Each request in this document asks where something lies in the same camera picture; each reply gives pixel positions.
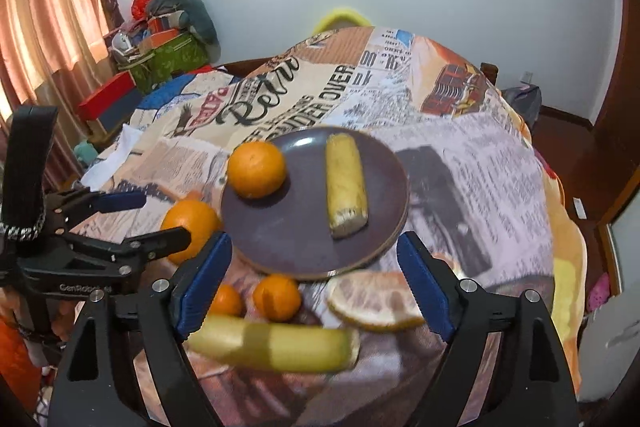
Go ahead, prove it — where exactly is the white cloth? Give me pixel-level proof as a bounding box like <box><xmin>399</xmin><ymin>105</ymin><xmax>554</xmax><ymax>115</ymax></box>
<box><xmin>80</xmin><ymin>124</ymin><xmax>147</xmax><ymax>190</ymax></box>

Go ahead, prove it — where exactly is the orange cloth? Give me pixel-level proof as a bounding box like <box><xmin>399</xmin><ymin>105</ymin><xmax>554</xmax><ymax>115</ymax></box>
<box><xmin>0</xmin><ymin>312</ymin><xmax>42</xmax><ymax>408</ymax></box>

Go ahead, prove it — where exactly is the pink curtain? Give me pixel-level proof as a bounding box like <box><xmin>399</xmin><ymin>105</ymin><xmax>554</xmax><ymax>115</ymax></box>
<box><xmin>0</xmin><ymin>0</ymin><xmax>132</xmax><ymax>188</ymax></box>

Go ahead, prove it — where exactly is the red flat box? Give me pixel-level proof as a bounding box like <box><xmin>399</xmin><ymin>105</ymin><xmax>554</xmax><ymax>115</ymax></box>
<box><xmin>77</xmin><ymin>72</ymin><xmax>136</xmax><ymax>120</ymax></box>

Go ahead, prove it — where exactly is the long yellow banana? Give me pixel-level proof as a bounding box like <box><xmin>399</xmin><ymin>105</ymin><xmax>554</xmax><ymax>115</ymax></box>
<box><xmin>186</xmin><ymin>313</ymin><xmax>361</xmax><ymax>374</ymax></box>

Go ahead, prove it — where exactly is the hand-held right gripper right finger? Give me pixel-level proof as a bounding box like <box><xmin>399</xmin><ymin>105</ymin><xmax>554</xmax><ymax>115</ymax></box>
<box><xmin>396</xmin><ymin>231</ymin><xmax>582</xmax><ymax>427</ymax></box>

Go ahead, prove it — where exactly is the peeled citrus wedge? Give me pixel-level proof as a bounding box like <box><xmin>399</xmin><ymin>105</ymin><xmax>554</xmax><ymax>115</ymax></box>
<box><xmin>326</xmin><ymin>271</ymin><xmax>426</xmax><ymax>333</ymax></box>

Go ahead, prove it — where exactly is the grey plush pillow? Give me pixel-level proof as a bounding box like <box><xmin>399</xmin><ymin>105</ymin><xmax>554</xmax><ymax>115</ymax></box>
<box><xmin>147</xmin><ymin>0</ymin><xmax>221</xmax><ymax>60</ymax></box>

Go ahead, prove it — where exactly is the grey backpack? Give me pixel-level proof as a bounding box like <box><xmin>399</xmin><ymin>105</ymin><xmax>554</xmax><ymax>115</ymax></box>
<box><xmin>502</xmin><ymin>83</ymin><xmax>543</xmax><ymax>128</ymax></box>

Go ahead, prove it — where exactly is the short peeled banana piece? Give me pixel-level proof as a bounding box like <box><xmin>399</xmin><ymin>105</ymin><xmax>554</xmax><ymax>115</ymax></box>
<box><xmin>326</xmin><ymin>133</ymin><xmax>369</xmax><ymax>239</ymax></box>

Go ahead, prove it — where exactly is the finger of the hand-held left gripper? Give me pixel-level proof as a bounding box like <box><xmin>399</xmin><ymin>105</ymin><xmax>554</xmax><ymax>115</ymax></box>
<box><xmin>47</xmin><ymin>188</ymin><xmax>147</xmax><ymax>224</ymax></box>
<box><xmin>66</xmin><ymin>227</ymin><xmax>193</xmax><ymax>274</ymax></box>

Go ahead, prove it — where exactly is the orange cardboard box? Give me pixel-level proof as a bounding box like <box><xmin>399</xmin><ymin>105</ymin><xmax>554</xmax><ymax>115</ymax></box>
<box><xmin>141</xmin><ymin>28</ymin><xmax>182</xmax><ymax>54</ymax></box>

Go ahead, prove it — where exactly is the green patterned box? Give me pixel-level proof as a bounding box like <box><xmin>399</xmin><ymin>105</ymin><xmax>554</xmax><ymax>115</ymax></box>
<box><xmin>117</xmin><ymin>32</ymin><xmax>209</xmax><ymax>94</ymax></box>

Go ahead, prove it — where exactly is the small orange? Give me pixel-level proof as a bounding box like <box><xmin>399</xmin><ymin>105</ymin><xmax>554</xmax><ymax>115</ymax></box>
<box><xmin>252</xmin><ymin>274</ymin><xmax>302</xmax><ymax>323</ymax></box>
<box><xmin>207</xmin><ymin>284</ymin><xmax>244</xmax><ymax>319</ymax></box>

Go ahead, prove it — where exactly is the teal soft toy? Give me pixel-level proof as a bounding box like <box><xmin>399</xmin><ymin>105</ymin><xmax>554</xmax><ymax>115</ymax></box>
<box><xmin>74</xmin><ymin>141</ymin><xmax>104</xmax><ymax>168</ymax></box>

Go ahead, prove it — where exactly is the yellow chair back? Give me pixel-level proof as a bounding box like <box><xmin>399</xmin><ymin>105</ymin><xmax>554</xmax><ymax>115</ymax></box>
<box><xmin>312</xmin><ymin>7</ymin><xmax>374</xmax><ymax>34</ymax></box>

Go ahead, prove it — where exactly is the large orange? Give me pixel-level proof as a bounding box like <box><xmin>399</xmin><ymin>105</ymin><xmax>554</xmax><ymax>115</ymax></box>
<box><xmin>227</xmin><ymin>141</ymin><xmax>287</xmax><ymax>200</ymax></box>
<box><xmin>160</xmin><ymin>199</ymin><xmax>222</xmax><ymax>265</ymax></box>

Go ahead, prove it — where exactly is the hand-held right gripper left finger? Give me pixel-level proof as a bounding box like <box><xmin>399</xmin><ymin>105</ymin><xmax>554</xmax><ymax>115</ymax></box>
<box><xmin>47</xmin><ymin>231</ymin><xmax>234</xmax><ymax>427</ymax></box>

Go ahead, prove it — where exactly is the dark purple plate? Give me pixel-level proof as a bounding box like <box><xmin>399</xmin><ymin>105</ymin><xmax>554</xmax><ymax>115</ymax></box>
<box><xmin>220</xmin><ymin>125</ymin><xmax>411</xmax><ymax>281</ymax></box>

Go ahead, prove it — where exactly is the pink soft item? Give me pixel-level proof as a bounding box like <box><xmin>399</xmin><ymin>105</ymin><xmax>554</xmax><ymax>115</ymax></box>
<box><xmin>587</xmin><ymin>272</ymin><xmax>612</xmax><ymax>313</ymax></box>

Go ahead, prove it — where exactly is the printed blanket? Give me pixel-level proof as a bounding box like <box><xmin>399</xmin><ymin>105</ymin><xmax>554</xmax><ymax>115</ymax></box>
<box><xmin>65</xmin><ymin>26</ymin><xmax>588</xmax><ymax>427</ymax></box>

